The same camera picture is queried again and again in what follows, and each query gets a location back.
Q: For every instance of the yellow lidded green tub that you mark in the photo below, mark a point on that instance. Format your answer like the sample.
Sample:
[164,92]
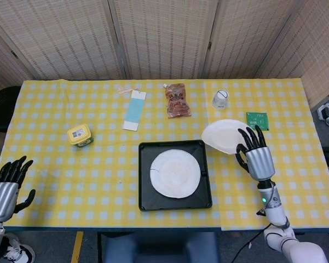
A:
[79,134]

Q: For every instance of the white black sneaker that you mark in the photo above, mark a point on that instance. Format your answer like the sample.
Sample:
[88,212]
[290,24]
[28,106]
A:
[19,250]

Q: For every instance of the brown sauce pouch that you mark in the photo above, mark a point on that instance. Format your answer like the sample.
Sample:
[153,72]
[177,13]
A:
[177,102]

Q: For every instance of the black square plastic tray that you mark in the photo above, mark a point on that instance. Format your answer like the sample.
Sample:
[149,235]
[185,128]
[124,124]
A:
[145,197]

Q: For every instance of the white power adapter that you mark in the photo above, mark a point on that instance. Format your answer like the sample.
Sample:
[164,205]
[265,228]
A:
[324,112]

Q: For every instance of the white paper plate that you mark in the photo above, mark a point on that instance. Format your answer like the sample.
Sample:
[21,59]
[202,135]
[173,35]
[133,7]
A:
[221,135]
[175,174]

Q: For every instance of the black round stool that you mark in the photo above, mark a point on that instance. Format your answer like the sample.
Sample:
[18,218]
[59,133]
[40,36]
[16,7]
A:
[2,109]

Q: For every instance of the woven folding screen panel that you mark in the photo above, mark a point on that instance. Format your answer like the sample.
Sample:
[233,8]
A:
[317,49]
[63,38]
[164,38]
[246,38]
[0,71]

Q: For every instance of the white paper scrap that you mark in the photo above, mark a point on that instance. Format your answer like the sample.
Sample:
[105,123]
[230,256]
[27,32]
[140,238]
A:
[249,244]

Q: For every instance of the clear plastic cup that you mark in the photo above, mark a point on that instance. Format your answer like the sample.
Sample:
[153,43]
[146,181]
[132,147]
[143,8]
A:
[220,101]

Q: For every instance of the green square sachet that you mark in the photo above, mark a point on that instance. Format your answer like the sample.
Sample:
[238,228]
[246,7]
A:
[258,119]

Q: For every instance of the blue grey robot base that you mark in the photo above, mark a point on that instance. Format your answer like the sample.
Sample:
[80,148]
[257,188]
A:
[161,249]

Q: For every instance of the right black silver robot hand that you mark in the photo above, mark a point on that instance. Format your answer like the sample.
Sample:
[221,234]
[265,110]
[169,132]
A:
[260,163]

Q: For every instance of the blue white tasselled bookmark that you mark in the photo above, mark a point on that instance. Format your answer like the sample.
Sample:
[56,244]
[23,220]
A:
[134,111]

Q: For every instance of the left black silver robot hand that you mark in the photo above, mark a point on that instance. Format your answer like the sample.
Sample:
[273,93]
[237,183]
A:
[1,197]

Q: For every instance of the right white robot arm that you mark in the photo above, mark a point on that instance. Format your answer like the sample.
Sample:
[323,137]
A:
[276,216]

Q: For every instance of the yellow white checked tablecloth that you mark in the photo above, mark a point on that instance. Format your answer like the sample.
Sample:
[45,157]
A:
[98,170]

